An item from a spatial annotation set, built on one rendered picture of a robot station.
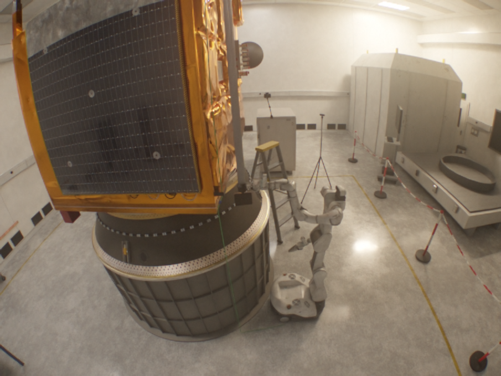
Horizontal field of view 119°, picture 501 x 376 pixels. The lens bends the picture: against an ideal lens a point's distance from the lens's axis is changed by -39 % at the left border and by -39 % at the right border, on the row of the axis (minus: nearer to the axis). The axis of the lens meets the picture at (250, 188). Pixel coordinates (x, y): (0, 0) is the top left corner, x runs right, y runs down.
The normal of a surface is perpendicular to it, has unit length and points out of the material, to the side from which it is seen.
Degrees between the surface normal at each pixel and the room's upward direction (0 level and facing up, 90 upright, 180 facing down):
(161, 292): 90
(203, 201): 95
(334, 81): 90
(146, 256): 62
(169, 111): 90
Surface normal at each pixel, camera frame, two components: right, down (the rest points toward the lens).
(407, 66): -0.07, -0.11
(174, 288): 0.19, 0.46
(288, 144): -0.05, 0.48
